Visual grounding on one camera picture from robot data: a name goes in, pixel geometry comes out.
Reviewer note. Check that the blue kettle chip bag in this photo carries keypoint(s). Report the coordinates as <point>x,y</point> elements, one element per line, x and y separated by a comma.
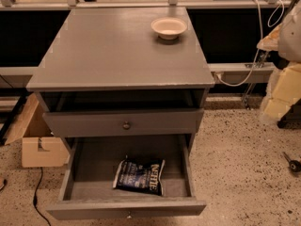
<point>141,178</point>

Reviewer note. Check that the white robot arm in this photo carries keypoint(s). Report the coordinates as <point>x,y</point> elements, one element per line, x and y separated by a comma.
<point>284,86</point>

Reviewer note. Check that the closed grey upper drawer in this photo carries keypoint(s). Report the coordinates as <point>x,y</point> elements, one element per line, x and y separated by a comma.
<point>109,123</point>

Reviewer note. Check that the grey wooden drawer cabinet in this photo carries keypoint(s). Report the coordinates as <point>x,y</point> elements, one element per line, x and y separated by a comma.
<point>109,59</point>

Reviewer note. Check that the round brass drawer knob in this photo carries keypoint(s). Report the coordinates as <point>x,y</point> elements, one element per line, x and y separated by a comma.
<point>126,125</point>

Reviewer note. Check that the open grey bottom drawer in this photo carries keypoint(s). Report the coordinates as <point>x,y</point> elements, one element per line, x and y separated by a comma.
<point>87,190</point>

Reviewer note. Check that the white paper bowl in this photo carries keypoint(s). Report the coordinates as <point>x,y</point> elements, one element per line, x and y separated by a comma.
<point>168,28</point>

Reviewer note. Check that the brown cardboard box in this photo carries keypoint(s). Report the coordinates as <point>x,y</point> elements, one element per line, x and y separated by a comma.
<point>39,147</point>

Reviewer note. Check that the black tool on floor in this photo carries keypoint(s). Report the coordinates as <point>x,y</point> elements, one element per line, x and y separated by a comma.
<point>294,165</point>

